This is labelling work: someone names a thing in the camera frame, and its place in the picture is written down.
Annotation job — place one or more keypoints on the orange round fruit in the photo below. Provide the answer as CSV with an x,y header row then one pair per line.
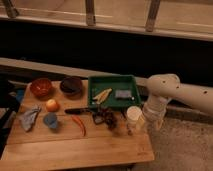
x,y
52,105

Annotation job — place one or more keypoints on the blue small cup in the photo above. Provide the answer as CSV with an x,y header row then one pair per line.
x,y
50,120

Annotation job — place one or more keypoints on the dark brown bowl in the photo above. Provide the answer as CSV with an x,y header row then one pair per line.
x,y
71,85

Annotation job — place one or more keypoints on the red-orange bowl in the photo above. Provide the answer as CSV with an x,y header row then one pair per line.
x,y
41,87

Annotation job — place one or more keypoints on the wooden cutting board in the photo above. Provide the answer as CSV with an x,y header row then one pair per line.
x,y
97,145

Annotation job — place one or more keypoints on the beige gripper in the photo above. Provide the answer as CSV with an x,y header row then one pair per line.
x,y
149,121

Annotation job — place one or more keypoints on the grey crumpled cloth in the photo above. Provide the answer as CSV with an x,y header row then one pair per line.
x,y
27,119

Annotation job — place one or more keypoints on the grey sponge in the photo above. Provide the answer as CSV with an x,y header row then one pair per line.
x,y
123,94

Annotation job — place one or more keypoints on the black object at left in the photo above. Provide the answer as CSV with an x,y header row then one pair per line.
x,y
6,101

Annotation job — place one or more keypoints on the red chili pepper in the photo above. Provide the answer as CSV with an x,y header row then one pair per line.
x,y
78,121

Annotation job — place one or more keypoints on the green plastic tray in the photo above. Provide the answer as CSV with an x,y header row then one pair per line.
x,y
97,84

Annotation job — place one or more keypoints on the black handled knife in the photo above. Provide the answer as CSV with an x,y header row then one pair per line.
x,y
78,110

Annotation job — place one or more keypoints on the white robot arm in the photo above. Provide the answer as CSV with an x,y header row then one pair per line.
x,y
162,89

